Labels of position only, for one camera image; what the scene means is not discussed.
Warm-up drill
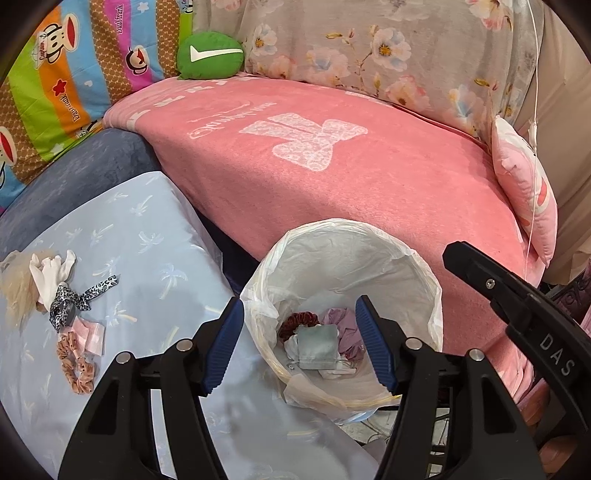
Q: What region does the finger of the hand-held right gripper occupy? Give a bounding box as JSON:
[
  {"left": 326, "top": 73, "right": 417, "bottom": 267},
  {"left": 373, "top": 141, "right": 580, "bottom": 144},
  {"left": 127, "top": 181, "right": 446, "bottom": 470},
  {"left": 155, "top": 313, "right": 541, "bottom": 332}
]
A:
[{"left": 442, "top": 241, "right": 555, "bottom": 329}]

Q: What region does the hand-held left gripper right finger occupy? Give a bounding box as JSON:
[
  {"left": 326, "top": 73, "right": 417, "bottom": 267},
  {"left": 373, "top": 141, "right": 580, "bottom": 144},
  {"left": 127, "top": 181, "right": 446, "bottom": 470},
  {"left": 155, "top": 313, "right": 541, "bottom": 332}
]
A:
[{"left": 355, "top": 295, "right": 548, "bottom": 480}]

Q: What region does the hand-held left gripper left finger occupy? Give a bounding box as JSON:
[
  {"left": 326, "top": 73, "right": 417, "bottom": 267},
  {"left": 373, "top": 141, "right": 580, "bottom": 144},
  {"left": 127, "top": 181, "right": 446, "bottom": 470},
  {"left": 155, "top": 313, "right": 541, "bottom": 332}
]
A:
[{"left": 58, "top": 295, "right": 245, "bottom": 480}]

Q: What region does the mauve scrunchie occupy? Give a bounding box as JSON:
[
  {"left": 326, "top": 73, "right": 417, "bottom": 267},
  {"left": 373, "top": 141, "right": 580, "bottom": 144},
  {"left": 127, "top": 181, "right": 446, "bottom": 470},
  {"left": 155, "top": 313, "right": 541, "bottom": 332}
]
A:
[{"left": 321, "top": 307, "right": 368, "bottom": 365}]

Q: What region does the grey pouch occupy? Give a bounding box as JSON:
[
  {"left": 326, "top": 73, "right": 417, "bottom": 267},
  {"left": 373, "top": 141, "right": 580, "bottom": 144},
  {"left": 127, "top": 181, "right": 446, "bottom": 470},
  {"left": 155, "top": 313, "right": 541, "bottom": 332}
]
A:
[{"left": 295, "top": 324, "right": 340, "bottom": 370}]

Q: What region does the dark red scrunchie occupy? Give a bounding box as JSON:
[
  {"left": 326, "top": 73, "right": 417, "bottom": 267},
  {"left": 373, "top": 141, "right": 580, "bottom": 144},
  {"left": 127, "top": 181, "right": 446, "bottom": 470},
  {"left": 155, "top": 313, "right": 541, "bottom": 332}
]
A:
[{"left": 278, "top": 311, "right": 315, "bottom": 340}]

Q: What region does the bin with white plastic bag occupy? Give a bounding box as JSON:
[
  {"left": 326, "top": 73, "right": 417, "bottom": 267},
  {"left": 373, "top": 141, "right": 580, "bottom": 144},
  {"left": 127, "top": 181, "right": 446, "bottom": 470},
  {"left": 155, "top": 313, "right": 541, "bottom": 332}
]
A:
[{"left": 240, "top": 219, "right": 445, "bottom": 421}]

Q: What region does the pink cloth hair accessory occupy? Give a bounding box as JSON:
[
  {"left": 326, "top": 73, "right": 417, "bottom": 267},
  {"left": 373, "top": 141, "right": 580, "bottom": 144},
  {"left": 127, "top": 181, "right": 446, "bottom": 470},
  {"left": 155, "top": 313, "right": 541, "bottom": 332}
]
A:
[{"left": 69, "top": 319, "right": 108, "bottom": 356}]

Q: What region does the peach floral scrunchie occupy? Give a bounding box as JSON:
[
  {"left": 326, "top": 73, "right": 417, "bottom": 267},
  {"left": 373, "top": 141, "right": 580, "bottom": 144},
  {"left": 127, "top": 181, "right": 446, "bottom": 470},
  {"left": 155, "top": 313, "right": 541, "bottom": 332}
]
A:
[{"left": 56, "top": 332, "right": 97, "bottom": 395}]

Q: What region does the leopard-print hair tie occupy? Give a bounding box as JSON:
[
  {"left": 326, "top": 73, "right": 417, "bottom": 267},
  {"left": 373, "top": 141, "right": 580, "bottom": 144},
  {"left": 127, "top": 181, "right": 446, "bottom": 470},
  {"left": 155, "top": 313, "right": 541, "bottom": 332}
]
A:
[{"left": 48, "top": 274, "right": 118, "bottom": 333}]

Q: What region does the white glove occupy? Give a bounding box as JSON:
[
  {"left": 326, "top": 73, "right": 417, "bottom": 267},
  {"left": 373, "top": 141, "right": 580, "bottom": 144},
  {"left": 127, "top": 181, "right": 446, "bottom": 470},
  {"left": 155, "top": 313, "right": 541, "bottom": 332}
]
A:
[{"left": 28, "top": 249, "right": 77, "bottom": 310}]

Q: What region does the beige mesh fabric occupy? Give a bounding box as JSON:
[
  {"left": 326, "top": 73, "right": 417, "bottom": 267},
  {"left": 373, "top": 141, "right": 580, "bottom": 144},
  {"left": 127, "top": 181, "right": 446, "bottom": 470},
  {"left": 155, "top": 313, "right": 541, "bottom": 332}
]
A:
[{"left": 0, "top": 249, "right": 47, "bottom": 324}]

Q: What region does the pink pillow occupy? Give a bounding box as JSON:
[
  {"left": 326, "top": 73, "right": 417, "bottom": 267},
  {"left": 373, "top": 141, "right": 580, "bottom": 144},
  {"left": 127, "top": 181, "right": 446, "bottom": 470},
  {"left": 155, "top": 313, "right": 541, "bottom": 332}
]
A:
[{"left": 490, "top": 117, "right": 559, "bottom": 268}]

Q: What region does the light blue palm-print cloth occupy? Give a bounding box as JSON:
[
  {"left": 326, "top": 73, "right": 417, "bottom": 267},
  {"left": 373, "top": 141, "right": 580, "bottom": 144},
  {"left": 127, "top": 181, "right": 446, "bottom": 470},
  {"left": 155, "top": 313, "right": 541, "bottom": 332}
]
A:
[{"left": 0, "top": 171, "right": 379, "bottom": 480}]

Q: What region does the beige cloth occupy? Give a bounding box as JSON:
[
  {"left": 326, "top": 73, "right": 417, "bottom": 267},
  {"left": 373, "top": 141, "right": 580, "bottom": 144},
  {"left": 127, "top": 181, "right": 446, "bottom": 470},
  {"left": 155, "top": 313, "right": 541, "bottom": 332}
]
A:
[{"left": 512, "top": 0, "right": 591, "bottom": 282}]

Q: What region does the pink blanket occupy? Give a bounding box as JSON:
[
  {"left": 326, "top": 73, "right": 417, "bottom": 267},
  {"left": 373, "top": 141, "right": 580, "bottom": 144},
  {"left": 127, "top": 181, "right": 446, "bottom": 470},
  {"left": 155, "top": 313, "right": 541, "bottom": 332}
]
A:
[{"left": 102, "top": 74, "right": 550, "bottom": 416}]

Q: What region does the blue-grey sofa cushion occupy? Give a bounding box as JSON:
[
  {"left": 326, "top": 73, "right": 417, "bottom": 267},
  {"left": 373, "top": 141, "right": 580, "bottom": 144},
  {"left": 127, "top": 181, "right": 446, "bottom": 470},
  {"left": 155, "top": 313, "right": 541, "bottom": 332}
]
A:
[{"left": 0, "top": 128, "right": 162, "bottom": 252}]

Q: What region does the green round cushion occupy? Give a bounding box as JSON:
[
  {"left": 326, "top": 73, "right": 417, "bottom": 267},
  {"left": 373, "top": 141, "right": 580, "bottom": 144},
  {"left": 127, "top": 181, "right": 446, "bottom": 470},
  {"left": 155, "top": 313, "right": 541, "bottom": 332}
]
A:
[{"left": 177, "top": 31, "right": 245, "bottom": 80}]

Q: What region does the grey floral quilt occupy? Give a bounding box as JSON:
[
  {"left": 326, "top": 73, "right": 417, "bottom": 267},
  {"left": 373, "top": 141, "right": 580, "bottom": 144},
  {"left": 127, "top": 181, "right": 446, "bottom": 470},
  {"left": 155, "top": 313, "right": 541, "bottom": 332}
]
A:
[{"left": 191, "top": 0, "right": 546, "bottom": 153}]

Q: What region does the colourful monkey print pillow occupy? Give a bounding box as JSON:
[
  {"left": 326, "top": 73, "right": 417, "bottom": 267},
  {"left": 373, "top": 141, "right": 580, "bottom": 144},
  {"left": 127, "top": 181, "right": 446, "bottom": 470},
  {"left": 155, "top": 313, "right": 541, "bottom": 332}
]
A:
[{"left": 0, "top": 0, "right": 195, "bottom": 208}]

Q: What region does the black metal frame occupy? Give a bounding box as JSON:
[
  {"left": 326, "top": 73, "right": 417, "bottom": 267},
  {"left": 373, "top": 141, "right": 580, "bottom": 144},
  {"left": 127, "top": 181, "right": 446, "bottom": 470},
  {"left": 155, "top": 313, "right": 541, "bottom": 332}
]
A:
[{"left": 545, "top": 272, "right": 591, "bottom": 337}]

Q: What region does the thin white cable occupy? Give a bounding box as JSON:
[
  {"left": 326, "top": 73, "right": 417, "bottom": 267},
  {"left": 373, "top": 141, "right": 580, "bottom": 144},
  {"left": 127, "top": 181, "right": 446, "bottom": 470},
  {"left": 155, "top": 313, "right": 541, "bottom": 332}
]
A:
[{"left": 524, "top": 0, "right": 541, "bottom": 282}]

